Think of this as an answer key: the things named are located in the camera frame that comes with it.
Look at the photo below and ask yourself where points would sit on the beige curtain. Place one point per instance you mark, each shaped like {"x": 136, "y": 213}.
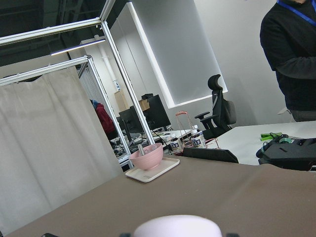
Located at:
{"x": 53, "y": 148}

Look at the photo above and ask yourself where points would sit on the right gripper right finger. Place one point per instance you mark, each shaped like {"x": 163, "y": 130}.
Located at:
{"x": 232, "y": 235}

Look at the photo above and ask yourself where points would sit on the beige tray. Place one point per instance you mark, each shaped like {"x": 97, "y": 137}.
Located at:
{"x": 146, "y": 176}

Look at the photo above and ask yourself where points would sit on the black bar device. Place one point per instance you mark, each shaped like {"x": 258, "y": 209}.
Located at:
{"x": 210, "y": 154}

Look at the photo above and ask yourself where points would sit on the person in red jacket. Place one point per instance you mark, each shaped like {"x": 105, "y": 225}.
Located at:
{"x": 105, "y": 120}

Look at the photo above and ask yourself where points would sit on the background black monitor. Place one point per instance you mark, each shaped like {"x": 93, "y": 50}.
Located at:
{"x": 156, "y": 115}

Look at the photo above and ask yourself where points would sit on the small bottle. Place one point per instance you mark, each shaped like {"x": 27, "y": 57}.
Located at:
{"x": 175, "y": 144}
{"x": 197, "y": 138}

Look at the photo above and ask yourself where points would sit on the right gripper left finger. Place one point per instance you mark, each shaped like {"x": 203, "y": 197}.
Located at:
{"x": 126, "y": 235}

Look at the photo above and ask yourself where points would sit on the green clip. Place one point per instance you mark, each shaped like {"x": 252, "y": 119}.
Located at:
{"x": 269, "y": 136}

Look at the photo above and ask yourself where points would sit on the pink cup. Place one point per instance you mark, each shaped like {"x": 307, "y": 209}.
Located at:
{"x": 178, "y": 226}

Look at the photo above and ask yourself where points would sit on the person in black sweater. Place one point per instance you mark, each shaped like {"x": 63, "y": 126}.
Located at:
{"x": 288, "y": 39}

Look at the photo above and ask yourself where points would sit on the black office chair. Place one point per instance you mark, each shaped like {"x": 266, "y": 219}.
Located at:
{"x": 223, "y": 112}

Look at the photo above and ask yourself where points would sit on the cardboard box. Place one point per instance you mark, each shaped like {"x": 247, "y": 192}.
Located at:
{"x": 144, "y": 104}

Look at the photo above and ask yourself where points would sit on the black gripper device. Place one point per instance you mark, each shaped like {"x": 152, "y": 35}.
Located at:
{"x": 299, "y": 154}

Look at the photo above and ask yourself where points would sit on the metal rod tool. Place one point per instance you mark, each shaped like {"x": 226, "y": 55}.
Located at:
{"x": 141, "y": 150}

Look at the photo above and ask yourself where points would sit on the pink bowl of ice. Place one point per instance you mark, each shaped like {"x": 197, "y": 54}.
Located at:
{"x": 152, "y": 157}

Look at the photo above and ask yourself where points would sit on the copper wire bottle rack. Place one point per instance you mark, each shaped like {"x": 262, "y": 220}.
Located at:
{"x": 185, "y": 127}

